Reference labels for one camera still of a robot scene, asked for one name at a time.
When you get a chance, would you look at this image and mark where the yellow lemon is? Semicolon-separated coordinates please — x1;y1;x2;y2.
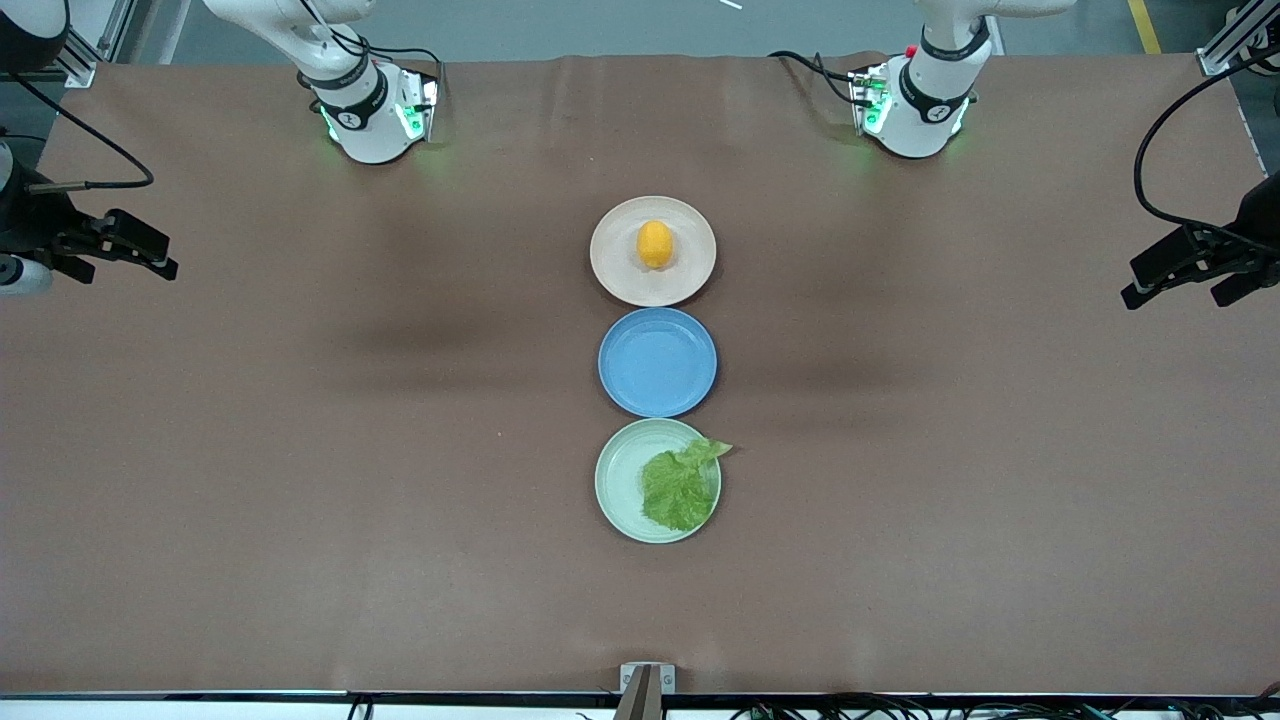
636;220;675;270

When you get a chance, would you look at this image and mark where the green lettuce leaf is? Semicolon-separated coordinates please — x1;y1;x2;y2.
640;437;734;533

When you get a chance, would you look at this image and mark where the brown table cover sheet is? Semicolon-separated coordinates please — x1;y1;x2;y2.
0;52;1280;698

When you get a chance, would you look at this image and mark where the beige round plate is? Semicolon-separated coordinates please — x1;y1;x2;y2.
589;195;718;308

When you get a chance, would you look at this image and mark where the blue round plate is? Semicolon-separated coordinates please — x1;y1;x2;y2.
597;307;719;419

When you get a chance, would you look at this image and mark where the pale green round plate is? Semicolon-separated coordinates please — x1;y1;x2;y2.
594;418;723;545

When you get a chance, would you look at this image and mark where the aluminium frame profile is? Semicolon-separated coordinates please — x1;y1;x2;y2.
1196;0;1280;78
54;0;137;89

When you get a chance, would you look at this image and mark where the black right arm base cable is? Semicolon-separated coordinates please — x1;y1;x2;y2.
296;0;445;113

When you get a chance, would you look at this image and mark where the black arm base cable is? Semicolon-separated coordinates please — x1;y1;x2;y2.
296;0;445;113
768;49;873;109

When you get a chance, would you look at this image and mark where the black left arm base cable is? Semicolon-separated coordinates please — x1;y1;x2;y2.
768;49;873;109

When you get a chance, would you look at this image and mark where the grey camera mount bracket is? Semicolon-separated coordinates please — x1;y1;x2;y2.
612;662;678;720

